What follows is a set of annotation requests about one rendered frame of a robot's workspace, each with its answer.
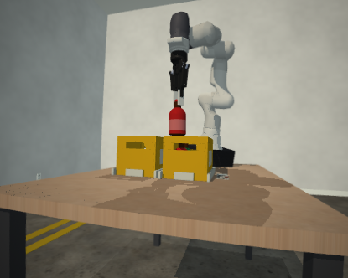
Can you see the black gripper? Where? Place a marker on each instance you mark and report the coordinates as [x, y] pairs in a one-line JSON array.
[[179, 74]]

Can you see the white paper pick list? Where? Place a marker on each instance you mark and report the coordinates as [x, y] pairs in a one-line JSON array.
[[222, 176]]

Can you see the yellow divided crate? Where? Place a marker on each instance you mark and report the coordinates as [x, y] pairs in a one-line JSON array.
[[187, 161], [132, 155]]

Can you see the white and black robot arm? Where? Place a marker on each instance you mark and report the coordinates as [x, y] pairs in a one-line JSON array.
[[221, 51]]

